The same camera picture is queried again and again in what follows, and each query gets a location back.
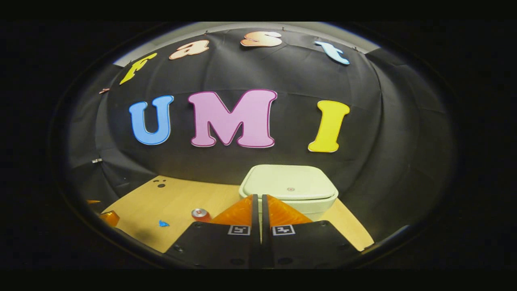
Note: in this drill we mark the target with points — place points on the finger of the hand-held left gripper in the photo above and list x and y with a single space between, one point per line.
93 201
110 218

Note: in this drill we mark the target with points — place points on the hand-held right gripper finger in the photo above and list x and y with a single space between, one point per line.
255 218
265 218

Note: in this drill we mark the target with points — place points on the cream desktop garbage bin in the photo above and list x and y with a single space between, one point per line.
288 180

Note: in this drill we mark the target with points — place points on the blue paper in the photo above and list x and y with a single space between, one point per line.
163 223

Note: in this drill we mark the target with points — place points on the orange pop can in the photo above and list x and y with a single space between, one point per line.
200 215

